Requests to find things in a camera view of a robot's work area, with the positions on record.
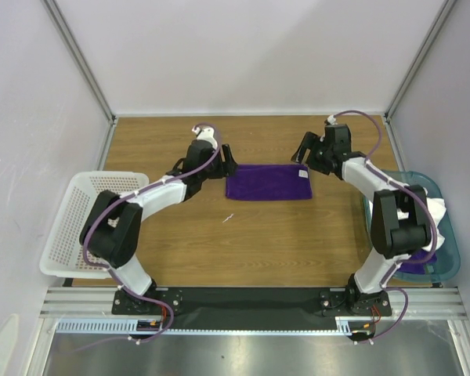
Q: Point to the purple towel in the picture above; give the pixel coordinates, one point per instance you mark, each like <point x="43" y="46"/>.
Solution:
<point x="417" y="268"/>
<point x="269" y="182"/>

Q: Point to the purple towel in tub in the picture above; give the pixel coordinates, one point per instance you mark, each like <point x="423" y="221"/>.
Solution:
<point x="417" y="268"/>

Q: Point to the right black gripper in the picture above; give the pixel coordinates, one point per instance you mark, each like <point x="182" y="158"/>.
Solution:
<point x="311" y="150"/>

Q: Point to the white towel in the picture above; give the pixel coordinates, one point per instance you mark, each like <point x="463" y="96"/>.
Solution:
<point x="436" y="219"/>

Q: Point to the right aluminium corner post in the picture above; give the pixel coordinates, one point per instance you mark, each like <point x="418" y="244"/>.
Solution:
<point x="429" y="40"/>

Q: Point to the aluminium corner post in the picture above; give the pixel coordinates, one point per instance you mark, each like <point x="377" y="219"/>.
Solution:
<point x="429" y="40"/>
<point x="64" y="30"/>

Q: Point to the white perforated plastic basket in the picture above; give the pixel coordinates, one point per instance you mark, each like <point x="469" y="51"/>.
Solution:
<point x="63" y="255"/>

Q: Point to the aluminium frame rail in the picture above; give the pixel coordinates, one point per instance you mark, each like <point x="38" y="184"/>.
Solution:
<point x="78" y="302"/>

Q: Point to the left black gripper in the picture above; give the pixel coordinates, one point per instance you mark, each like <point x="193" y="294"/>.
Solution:
<point x="224" y="168"/>

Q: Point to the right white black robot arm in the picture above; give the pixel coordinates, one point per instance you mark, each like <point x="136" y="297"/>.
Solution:
<point x="401" y="222"/>

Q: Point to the small white thread scrap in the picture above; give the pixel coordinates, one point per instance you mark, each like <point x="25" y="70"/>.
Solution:
<point x="228" y="218"/>

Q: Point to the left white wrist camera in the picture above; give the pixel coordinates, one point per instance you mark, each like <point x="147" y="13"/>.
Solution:
<point x="205" y="133"/>

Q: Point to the left aluminium corner post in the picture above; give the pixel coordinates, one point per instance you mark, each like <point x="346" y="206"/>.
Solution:
<point x="64" y="30"/>

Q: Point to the teal translucent plastic tub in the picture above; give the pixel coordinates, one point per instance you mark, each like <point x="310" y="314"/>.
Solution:
<point x="446" y="243"/>

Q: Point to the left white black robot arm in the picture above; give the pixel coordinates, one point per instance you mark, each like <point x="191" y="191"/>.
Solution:
<point x="111" y="231"/>

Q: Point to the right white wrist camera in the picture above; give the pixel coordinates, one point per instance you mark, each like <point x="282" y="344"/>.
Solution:
<point x="332" y="120"/>

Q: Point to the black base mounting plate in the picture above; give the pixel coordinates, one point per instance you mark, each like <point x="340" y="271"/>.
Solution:
<point x="266" y="308"/>

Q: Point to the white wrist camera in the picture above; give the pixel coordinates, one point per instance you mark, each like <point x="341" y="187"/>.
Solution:
<point x="205" y="133"/>
<point x="332" y="120"/>

